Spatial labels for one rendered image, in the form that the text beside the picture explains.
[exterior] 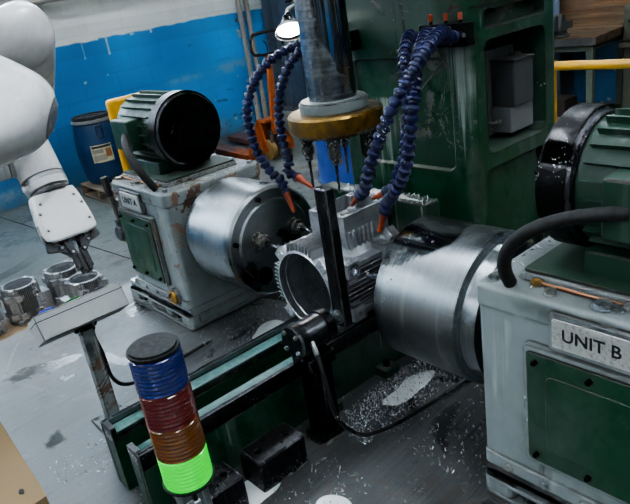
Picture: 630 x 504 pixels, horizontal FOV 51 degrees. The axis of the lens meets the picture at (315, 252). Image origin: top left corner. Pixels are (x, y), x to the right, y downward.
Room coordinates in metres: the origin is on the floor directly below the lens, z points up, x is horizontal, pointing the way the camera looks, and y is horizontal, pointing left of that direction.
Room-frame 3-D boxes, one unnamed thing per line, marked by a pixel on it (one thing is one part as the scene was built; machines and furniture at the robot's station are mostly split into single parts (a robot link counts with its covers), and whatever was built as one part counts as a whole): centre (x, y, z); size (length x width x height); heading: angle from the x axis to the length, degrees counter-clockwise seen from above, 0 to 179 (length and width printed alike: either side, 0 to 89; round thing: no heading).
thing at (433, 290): (0.96, -0.25, 1.04); 0.41 x 0.25 x 0.25; 38
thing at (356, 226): (1.24, -0.08, 1.11); 0.12 x 0.11 x 0.07; 128
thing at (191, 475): (0.65, 0.19, 1.05); 0.06 x 0.06 x 0.04
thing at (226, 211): (1.50, 0.17, 1.04); 0.37 x 0.25 x 0.25; 38
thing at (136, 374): (0.65, 0.19, 1.19); 0.06 x 0.06 x 0.04
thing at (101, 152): (6.24, 1.39, 0.37); 1.20 x 0.80 x 0.74; 128
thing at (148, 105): (1.70, 0.37, 1.16); 0.33 x 0.26 x 0.42; 38
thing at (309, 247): (1.22, -0.05, 1.01); 0.20 x 0.19 x 0.19; 128
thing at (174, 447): (0.65, 0.19, 1.10); 0.06 x 0.06 x 0.04
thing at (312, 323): (1.07, -0.13, 0.92); 0.45 x 0.13 x 0.24; 128
